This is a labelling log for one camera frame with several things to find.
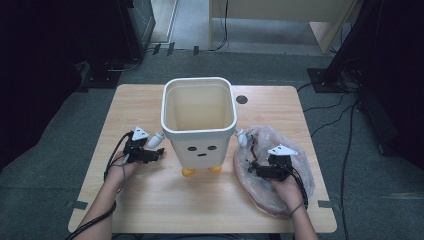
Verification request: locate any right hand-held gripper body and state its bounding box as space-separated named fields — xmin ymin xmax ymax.
xmin=262 ymin=143 xmax=300 ymax=183

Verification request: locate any beige wooden desk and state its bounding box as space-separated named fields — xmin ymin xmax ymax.
xmin=208 ymin=0 xmax=363 ymax=56

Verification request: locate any dark hair tie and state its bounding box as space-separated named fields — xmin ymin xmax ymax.
xmin=289 ymin=201 xmax=306 ymax=218

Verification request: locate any black stand base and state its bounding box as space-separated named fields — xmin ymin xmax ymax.
xmin=79 ymin=59 xmax=123 ymax=90
xmin=306 ymin=67 xmax=355 ymax=94

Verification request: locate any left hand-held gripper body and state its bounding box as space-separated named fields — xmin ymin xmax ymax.
xmin=123 ymin=125 xmax=155 ymax=164

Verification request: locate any clear plastic bag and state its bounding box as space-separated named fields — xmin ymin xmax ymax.
xmin=233 ymin=124 xmax=316 ymax=218

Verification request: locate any grey floor cable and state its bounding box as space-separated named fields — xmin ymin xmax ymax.
xmin=106 ymin=57 xmax=143 ymax=73

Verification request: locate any black hanging cable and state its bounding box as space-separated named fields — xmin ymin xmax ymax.
xmin=207 ymin=0 xmax=231 ymax=53

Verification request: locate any black floor cable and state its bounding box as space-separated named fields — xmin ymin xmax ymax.
xmin=310 ymin=103 xmax=360 ymax=138
xmin=296 ymin=81 xmax=316 ymax=95
xmin=302 ymin=93 xmax=355 ymax=114
xmin=339 ymin=99 xmax=358 ymax=240

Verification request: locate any person's right hand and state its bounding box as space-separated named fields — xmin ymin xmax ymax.
xmin=268 ymin=174 xmax=306 ymax=216

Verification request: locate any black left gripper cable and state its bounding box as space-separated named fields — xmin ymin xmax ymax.
xmin=64 ymin=131 xmax=135 ymax=240

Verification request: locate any black cabinet with glass door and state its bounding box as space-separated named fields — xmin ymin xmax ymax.
xmin=116 ymin=0 xmax=157 ymax=63

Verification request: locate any white trash bin with face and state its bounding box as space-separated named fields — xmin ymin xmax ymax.
xmin=146 ymin=77 xmax=250 ymax=178

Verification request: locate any person's left hand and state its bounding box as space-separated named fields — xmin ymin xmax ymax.
xmin=105 ymin=155 xmax=141 ymax=188

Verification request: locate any black stand pole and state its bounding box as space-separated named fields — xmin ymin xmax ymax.
xmin=324 ymin=0 xmax=378 ymax=85

